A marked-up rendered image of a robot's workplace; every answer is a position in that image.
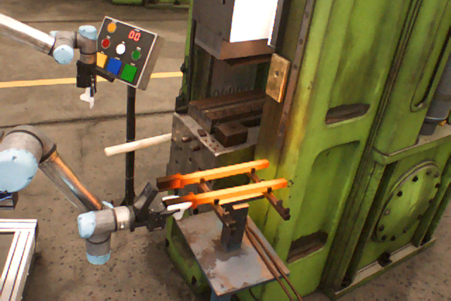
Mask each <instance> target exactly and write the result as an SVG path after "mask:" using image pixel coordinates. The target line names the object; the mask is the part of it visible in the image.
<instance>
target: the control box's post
mask: <svg viewBox="0 0 451 301"><path fill-rule="evenodd" d="M127 96H128V99H127V132H126V137H127V139H128V140H132V139H134V124H135V87H132V86H130V85H128V86H127ZM132 171H133V151H130V152H126V165H125V176H126V177H127V178H132ZM125 198H126V206H128V200H129V199H130V200H131V203H132V179H130V180H126V179H125Z"/></svg>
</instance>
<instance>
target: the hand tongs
mask: <svg viewBox="0 0 451 301"><path fill-rule="evenodd" d="M245 231H246V233H247V234H248V236H249V238H250V240H251V242H252V244H253V245H254V246H255V248H256V249H257V251H258V253H259V254H260V256H261V258H262V259H263V261H264V262H265V263H266V265H267V266H268V268H269V269H270V270H271V272H272V274H273V275H274V276H275V278H276V280H277V281H278V282H279V284H280V286H281V288H282V289H283V291H284V292H285V293H286V294H287V296H288V297H289V298H290V300H291V301H295V300H294V299H293V298H292V296H291V294H290V293H289V292H288V290H287V288H286V287H285V285H283V283H282V281H281V280H280V279H279V277H278V275H277V274H276V272H275V271H274V270H273V268H272V266H271V265H270V264H269V262H268V260H267V258H266V257H265V256H264V254H262V252H261V250H260V249H259V248H258V246H257V244H256V243H255V242H254V239H253V237H252V236H251V234H250V232H249V231H251V232H252V233H253V235H254V236H255V237H256V238H257V240H258V242H259V243H260V245H261V246H262V247H263V249H265V250H266V252H267V254H268V255H269V257H270V258H271V260H272V262H273V263H274V264H275V266H276V268H277V269H278V270H279V272H280V274H281V275H282V276H283V277H284V278H285V280H286V281H287V282H288V284H289V286H290V287H291V289H292V291H293V292H294V294H295V295H296V296H297V298H298V300H299V301H303V299H302V298H301V297H300V295H299V294H298V292H297V291H296V290H295V287H294V285H293V284H292V283H291V282H290V280H289V278H288V277H287V276H286V275H285V273H284V271H283V270H282V269H281V268H280V267H279V265H278V264H277V262H276V260H275V259H274V258H273V256H272V254H271V253H270V252H269V250H268V249H267V247H266V246H265V244H264V243H263V242H262V241H261V239H260V237H259V236H258V235H257V234H256V233H255V232H254V231H253V230H252V229H251V228H250V227H249V222H248V220H247V222H246V223H245Z"/></svg>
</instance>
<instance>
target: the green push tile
mask: <svg viewBox="0 0 451 301"><path fill-rule="evenodd" d="M137 71H138V68H135V67H133V66H130V65H128V64H126V65H125V67H124V70H123V73H122V76H121V78H122V79H124V80H127V81H129V82H133V80H134V79H135V74H136V72H137Z"/></svg>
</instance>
